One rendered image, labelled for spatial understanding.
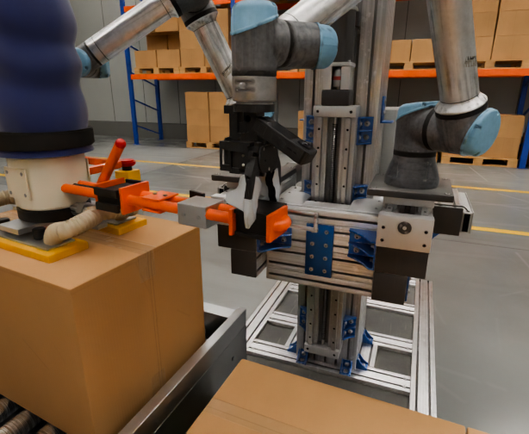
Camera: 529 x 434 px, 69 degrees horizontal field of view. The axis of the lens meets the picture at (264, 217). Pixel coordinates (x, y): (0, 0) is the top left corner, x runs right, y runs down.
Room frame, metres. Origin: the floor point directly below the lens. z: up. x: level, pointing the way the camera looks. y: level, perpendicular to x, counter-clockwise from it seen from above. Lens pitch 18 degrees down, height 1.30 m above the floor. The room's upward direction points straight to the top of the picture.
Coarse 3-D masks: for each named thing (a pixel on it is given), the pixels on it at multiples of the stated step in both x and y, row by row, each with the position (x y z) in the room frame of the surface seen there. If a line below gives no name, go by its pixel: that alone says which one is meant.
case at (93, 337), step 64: (0, 256) 0.79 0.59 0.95; (128, 256) 0.79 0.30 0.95; (192, 256) 0.96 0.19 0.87; (0, 320) 0.76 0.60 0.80; (64, 320) 0.65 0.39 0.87; (128, 320) 0.75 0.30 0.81; (192, 320) 0.94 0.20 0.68; (0, 384) 0.80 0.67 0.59; (64, 384) 0.67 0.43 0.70; (128, 384) 0.73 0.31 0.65
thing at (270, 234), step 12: (264, 204) 0.69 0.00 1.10; (276, 204) 0.69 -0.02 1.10; (228, 216) 0.66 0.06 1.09; (240, 216) 0.66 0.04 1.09; (264, 216) 0.63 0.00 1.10; (276, 216) 0.64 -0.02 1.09; (240, 228) 0.66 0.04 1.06; (252, 228) 0.65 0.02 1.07; (264, 228) 0.64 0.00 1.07; (264, 240) 0.63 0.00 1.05
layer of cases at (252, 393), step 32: (224, 384) 0.85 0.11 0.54; (256, 384) 0.85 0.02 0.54; (288, 384) 0.85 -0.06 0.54; (320, 384) 0.85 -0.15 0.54; (224, 416) 0.74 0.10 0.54; (256, 416) 0.74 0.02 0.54; (288, 416) 0.74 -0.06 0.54; (320, 416) 0.74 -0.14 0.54; (352, 416) 0.74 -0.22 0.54; (384, 416) 0.74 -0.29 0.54; (416, 416) 0.74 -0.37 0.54
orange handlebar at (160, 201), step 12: (84, 156) 1.29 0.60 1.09; (96, 168) 1.12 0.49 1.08; (72, 192) 0.87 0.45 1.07; (84, 192) 0.85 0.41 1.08; (144, 192) 0.83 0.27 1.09; (156, 192) 0.81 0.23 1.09; (168, 192) 0.81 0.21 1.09; (132, 204) 0.79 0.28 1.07; (144, 204) 0.77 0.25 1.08; (156, 204) 0.75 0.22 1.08; (168, 204) 0.74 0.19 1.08; (216, 216) 0.69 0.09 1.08; (288, 216) 0.67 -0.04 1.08; (276, 228) 0.63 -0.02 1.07
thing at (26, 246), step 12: (36, 228) 0.84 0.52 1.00; (0, 240) 0.84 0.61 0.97; (12, 240) 0.83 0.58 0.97; (24, 240) 0.82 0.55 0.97; (36, 240) 0.83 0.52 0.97; (72, 240) 0.83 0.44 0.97; (24, 252) 0.79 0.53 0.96; (36, 252) 0.77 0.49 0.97; (48, 252) 0.77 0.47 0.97; (60, 252) 0.78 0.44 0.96; (72, 252) 0.80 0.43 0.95
